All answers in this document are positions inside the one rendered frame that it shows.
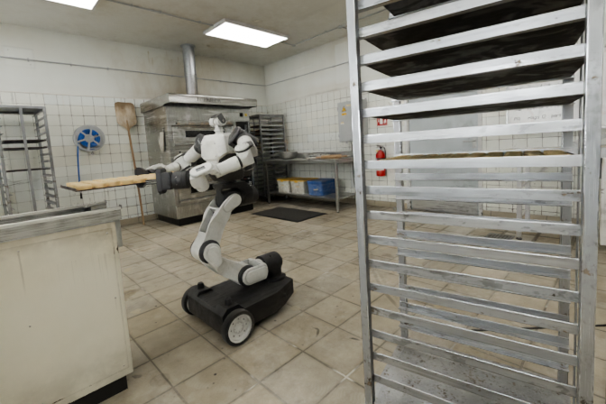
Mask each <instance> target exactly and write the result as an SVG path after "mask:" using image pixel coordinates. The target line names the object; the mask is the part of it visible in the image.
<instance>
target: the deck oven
mask: <svg viewBox="0 0 606 404"><path fill-rule="evenodd" d="M256 106H257V100H256V99H251V98H239V97H226V96H201V95H189V94H177V93H166V94H164V95H161V96H157V97H155V98H153V99H151V100H149V101H146V102H144V103H141V104H140V108H141V114H143V117H144V125H145V133H146V142H147V150H148V158H149V166H152V165H156V164H163V165H165V166H167V165H169V164H171V163H173V162H174V158H175V157H176V156H177V155H179V154H181V153H184V152H187V151H188V150H189V149H190V148H191V147H192V146H193V145H194V144H195V140H196V137H197V135H198V134H200V133H201V134H204V135H210V134H216V132H214V130H215V127H212V126H211V125H210V124H209V119H210V117H211V116H213V115H215V114H220V113H222V115H223V116H224V117H225V118H226V125H223V126H222V127H223V128H224V129H225V133H231V132H232V131H233V130H234V128H235V127H237V126H239V127H241V129H243V130H245V128H244V126H245V125H247V133H250V132H251V130H250V120H249V109H250V108H253V107H256ZM163 126H164V130H163V132H164V151H161V148H160V145H159V140H160V133H162V129H163ZM206 177H207V181H208V183H209V188H208V190H206V191H203V192H199V191H197V189H196V188H193V187H192V186H191V187H190V188H183V189H171V190H167V192H166V193H164V194H161V195H160V193H159V192H158V190H157V185H155V184H153V185H151V190H152V198H153V206H154V213H155V214H158V218H159V220H161V221H164V222H167V223H171V224H174V225H178V226H182V225H189V224H193V223H197V222H201V221H202V219H203V215H204V213H205V211H206V209H207V207H208V205H209V204H210V202H211V201H212V200H213V199H214V198H215V197H216V190H215V189H214V188H213V184H216V183H218V181H214V180H212V179H211V178H210V177H209V174H207V175H206ZM237 180H241V181H246V182H247V183H248V184H249V185H250V186H251V187H254V174H253V170H252V174H251V176H246V177H243V179H237ZM254 203H256V202H253V203H250V204H245V205H241V206H239V207H237V208H235V209H234V210H232V212H231V215H232V214H236V213H241V212H244V211H248V210H253V204H254Z"/></svg>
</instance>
